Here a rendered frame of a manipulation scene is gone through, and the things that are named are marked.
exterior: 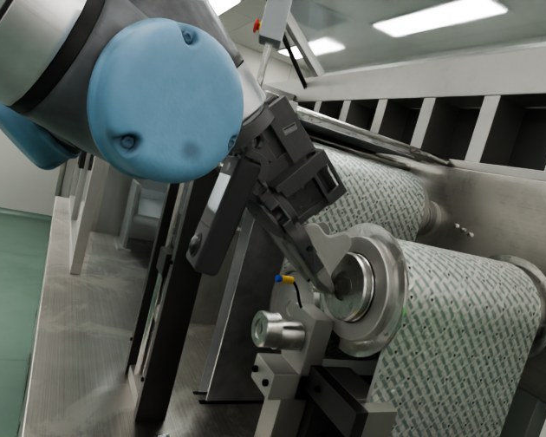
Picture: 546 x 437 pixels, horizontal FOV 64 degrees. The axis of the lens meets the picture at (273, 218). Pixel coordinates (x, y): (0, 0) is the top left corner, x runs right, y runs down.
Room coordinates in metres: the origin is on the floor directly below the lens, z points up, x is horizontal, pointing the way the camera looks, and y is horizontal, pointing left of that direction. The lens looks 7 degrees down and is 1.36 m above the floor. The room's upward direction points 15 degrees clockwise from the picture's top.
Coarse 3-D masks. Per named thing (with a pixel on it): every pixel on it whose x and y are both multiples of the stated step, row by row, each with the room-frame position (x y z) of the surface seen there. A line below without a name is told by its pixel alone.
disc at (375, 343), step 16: (368, 224) 0.49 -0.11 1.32; (384, 240) 0.46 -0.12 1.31; (400, 256) 0.44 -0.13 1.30; (400, 272) 0.43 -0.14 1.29; (400, 288) 0.43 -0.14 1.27; (320, 304) 0.53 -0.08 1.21; (400, 304) 0.42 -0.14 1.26; (400, 320) 0.42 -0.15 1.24; (336, 336) 0.49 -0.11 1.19; (384, 336) 0.43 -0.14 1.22; (352, 352) 0.46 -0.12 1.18; (368, 352) 0.44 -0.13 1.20
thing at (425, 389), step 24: (384, 360) 0.43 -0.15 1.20; (408, 360) 0.44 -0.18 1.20; (432, 360) 0.46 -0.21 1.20; (456, 360) 0.48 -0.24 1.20; (480, 360) 0.50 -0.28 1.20; (504, 360) 0.52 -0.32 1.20; (384, 384) 0.43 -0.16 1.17; (408, 384) 0.45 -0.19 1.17; (432, 384) 0.47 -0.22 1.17; (456, 384) 0.48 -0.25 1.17; (480, 384) 0.50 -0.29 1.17; (504, 384) 0.52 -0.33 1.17; (408, 408) 0.45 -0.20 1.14; (432, 408) 0.47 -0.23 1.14; (456, 408) 0.49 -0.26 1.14; (480, 408) 0.51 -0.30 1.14; (504, 408) 0.53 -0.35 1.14; (408, 432) 0.46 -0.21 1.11; (432, 432) 0.48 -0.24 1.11; (456, 432) 0.50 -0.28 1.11; (480, 432) 0.52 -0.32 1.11
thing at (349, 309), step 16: (352, 256) 0.47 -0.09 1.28; (336, 272) 0.49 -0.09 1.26; (352, 272) 0.46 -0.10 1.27; (368, 272) 0.45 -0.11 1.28; (336, 288) 0.49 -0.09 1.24; (352, 288) 0.46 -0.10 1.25; (368, 288) 0.44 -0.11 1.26; (336, 304) 0.47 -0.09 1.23; (352, 304) 0.45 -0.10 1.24; (368, 304) 0.44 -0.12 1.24; (352, 320) 0.46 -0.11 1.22
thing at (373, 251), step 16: (352, 240) 0.50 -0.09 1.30; (368, 240) 0.47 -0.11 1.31; (368, 256) 0.47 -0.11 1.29; (384, 256) 0.45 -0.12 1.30; (384, 272) 0.44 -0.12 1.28; (384, 288) 0.43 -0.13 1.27; (384, 304) 0.43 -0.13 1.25; (336, 320) 0.48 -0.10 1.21; (368, 320) 0.44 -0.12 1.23; (384, 320) 0.43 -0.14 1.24; (352, 336) 0.46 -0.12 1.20; (368, 336) 0.44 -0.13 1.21
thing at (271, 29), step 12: (276, 0) 0.95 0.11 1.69; (288, 0) 0.95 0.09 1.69; (264, 12) 0.95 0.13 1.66; (276, 12) 0.95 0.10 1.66; (288, 12) 0.96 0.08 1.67; (264, 24) 0.95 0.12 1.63; (276, 24) 0.95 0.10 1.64; (264, 36) 0.95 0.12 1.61; (276, 36) 0.95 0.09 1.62; (276, 48) 1.01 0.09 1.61
